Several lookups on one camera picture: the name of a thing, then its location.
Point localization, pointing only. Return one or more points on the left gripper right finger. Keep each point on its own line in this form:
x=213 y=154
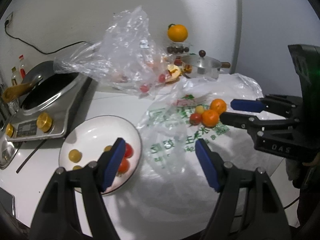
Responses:
x=263 y=215

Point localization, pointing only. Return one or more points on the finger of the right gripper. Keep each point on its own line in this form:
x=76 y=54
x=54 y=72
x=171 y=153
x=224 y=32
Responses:
x=250 y=105
x=240 y=122

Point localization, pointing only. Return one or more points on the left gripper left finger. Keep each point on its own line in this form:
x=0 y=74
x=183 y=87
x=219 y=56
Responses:
x=56 y=216

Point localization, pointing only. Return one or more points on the mandarin orange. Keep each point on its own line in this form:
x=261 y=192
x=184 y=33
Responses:
x=218 y=105
x=210 y=118

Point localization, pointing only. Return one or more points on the small yellow fruit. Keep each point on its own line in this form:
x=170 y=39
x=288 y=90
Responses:
x=199 y=109

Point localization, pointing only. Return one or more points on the red cherry tomato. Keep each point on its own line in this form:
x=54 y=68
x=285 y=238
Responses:
x=195 y=119

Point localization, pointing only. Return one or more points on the clear box of dark fruits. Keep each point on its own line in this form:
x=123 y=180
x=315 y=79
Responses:
x=178 y=48

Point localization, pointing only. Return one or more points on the yellow fruit on plate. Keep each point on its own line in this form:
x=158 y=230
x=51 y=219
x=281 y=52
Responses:
x=77 y=167
x=75 y=155
x=107 y=148

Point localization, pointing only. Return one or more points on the black chopstick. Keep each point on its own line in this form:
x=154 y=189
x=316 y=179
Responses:
x=30 y=155

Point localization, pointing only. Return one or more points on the white printed plastic bag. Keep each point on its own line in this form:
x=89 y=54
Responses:
x=168 y=197

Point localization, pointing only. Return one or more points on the small steel pot with lid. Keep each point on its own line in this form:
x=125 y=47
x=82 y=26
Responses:
x=201 y=65

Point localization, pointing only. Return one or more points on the white round plate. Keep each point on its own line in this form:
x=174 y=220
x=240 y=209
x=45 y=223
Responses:
x=93 y=135

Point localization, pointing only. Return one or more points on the red tomato on plate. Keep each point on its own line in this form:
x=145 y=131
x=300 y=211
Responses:
x=128 y=151
x=124 y=166

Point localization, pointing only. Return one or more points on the steel pot lid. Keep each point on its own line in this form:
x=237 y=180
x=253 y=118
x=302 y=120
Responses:
x=8 y=150

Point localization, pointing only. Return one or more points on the orange peel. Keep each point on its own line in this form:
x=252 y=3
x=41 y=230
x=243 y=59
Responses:
x=174 y=73

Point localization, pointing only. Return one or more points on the steel induction cooker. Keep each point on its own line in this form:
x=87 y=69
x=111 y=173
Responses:
x=51 y=119

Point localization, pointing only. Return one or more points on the large orange on stand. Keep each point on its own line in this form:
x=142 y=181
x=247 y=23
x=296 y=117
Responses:
x=177 y=33

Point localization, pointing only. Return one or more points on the clear plastic bag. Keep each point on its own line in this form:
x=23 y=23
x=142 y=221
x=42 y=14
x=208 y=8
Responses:
x=126 y=58

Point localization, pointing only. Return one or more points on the oil bottle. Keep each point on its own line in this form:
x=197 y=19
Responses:
x=16 y=77

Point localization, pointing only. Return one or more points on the red cap bottle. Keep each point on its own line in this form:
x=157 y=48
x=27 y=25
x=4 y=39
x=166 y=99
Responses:
x=23 y=68

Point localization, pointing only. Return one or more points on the black wok wooden handle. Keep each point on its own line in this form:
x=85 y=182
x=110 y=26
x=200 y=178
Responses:
x=51 y=84

